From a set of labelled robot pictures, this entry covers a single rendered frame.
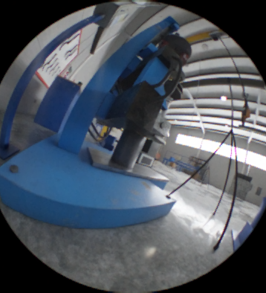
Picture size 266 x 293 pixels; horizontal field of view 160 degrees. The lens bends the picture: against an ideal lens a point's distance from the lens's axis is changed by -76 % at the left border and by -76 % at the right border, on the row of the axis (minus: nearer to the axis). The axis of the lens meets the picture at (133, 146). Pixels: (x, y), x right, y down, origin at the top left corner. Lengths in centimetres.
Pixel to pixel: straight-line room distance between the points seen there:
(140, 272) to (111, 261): 9
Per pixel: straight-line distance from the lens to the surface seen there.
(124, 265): 35
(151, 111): 44
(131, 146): 73
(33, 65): 67
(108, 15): 106
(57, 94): 193
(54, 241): 34
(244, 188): 824
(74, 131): 64
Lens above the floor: 31
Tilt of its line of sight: 1 degrees up
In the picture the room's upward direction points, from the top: 24 degrees clockwise
